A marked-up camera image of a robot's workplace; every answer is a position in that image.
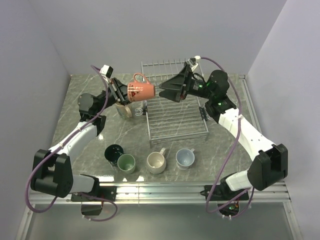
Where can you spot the beige speckled mug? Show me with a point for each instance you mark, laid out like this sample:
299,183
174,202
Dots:
156,161

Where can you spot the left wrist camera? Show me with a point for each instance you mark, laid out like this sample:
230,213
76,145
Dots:
106,71

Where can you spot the metal dish rack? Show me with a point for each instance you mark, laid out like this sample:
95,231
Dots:
167,120

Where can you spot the light green cup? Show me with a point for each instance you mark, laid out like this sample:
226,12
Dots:
126,163

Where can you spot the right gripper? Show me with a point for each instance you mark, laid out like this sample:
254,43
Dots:
174,87

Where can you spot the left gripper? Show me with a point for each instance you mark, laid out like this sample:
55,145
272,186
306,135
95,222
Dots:
113,84

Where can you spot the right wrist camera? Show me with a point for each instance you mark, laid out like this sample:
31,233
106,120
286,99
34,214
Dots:
193,62

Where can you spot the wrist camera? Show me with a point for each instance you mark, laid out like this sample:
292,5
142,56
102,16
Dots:
193,62
106,71

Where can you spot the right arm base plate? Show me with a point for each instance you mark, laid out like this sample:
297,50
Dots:
227,203

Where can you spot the cream tall mug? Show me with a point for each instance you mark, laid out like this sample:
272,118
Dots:
124,111

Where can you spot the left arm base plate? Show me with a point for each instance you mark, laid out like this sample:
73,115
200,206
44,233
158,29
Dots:
92,203

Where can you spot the light blue mug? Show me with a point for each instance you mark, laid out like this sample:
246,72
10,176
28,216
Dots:
185,158

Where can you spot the dark green mug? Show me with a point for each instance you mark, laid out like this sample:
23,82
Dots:
112,154

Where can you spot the aluminium rail frame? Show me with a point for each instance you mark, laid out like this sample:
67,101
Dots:
162,206

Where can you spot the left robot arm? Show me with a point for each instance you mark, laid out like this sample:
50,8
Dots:
52,172

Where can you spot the pink mug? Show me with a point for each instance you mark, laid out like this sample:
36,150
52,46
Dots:
140,91

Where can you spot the left white hooks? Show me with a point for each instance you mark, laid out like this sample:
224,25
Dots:
141,110

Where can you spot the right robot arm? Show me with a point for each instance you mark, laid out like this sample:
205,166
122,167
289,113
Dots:
269,160

